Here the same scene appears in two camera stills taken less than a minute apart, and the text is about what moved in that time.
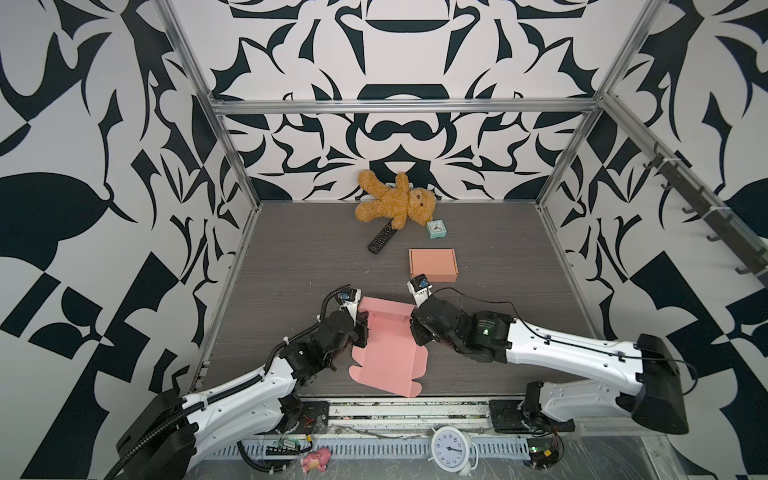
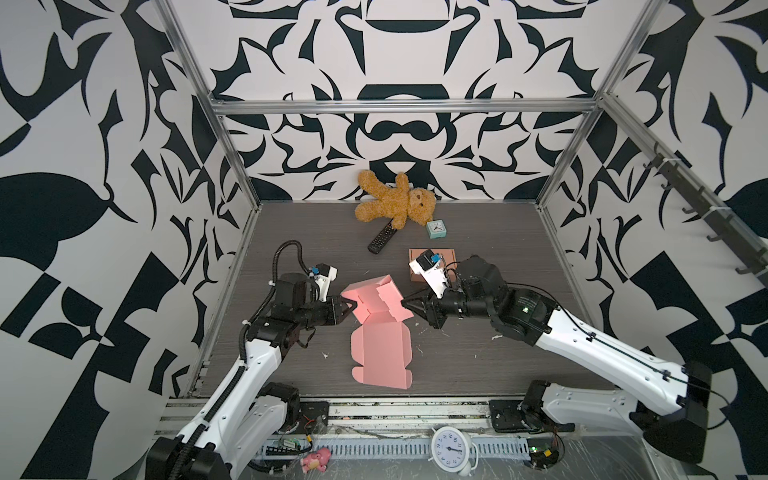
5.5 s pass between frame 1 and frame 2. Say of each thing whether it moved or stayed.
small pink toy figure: stayed
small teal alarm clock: stayed
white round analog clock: stayed
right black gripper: moved
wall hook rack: stayed
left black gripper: moved
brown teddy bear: stayed
